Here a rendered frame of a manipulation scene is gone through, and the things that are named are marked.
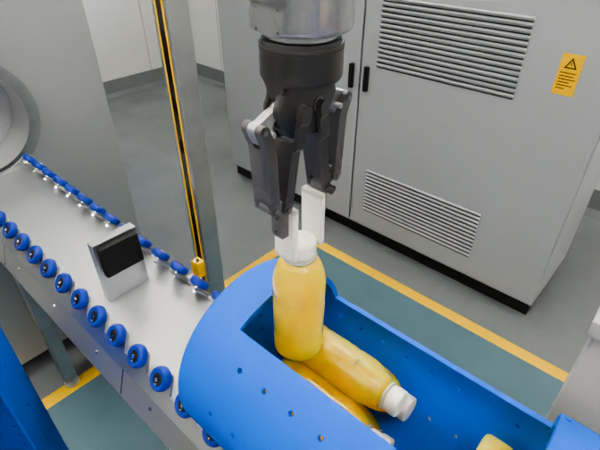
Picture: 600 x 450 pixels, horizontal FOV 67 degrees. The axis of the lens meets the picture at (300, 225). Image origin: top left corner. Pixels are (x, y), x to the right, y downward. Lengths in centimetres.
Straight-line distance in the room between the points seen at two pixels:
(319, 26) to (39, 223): 118
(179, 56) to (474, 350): 175
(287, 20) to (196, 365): 43
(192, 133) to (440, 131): 131
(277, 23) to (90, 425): 187
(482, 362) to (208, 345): 175
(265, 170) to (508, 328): 210
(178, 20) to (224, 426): 86
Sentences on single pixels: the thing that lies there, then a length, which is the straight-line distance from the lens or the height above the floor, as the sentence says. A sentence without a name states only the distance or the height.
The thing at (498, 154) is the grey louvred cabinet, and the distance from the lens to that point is 214.
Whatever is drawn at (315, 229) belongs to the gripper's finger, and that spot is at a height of 135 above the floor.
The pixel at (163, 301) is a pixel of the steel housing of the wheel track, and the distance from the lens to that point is 108.
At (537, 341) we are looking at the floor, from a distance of 243.
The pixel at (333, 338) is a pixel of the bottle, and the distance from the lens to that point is 69.
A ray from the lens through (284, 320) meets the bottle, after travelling 57.
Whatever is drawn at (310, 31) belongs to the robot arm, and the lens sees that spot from 38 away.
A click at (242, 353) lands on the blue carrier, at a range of 59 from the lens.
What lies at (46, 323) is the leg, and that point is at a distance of 197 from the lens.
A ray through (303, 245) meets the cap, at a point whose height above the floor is 134.
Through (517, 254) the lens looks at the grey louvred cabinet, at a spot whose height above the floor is 34.
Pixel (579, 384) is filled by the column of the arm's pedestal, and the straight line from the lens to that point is 119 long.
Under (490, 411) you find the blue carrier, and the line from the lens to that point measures 73.
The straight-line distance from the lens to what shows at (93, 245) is 103.
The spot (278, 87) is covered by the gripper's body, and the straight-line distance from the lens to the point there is 41.
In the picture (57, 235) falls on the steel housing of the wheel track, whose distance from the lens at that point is 138.
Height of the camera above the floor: 166
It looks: 35 degrees down
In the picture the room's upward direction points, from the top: straight up
